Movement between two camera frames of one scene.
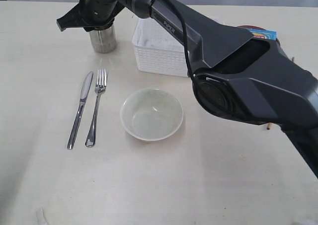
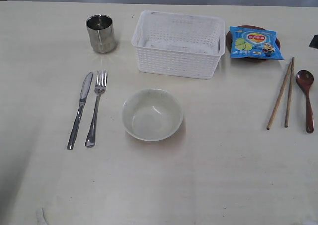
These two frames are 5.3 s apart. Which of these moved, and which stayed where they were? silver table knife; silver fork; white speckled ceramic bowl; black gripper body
Moved: black gripper body
Stayed: silver fork; white speckled ceramic bowl; silver table knife
